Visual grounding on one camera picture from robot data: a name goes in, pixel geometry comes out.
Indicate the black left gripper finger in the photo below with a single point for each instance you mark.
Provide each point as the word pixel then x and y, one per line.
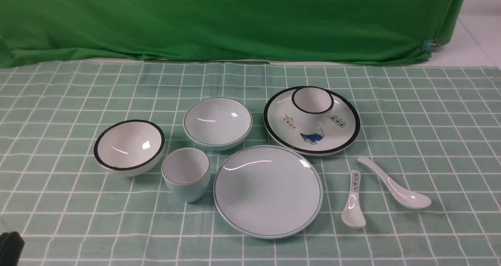
pixel 11 247

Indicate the light blue cup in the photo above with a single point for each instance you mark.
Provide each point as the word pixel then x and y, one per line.
pixel 186 172

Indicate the light blue shallow bowl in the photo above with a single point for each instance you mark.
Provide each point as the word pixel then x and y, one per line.
pixel 218 124

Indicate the plain white spoon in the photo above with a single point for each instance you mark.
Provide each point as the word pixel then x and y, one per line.
pixel 408 199

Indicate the white bowl black rim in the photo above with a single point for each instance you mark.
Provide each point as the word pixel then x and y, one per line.
pixel 130 148

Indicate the light blue plate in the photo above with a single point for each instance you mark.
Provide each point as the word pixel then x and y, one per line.
pixel 268 192

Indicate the white cup black rim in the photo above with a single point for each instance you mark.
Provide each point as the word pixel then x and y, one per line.
pixel 311 107

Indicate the white spoon with print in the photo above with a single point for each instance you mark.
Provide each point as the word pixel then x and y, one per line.
pixel 352 215

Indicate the white plate black rim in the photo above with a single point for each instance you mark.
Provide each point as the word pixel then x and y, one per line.
pixel 335 135

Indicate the green backdrop cloth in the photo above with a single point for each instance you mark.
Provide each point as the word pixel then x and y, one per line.
pixel 365 32

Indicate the blue binder clip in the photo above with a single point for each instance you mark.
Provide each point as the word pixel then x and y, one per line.
pixel 427 47

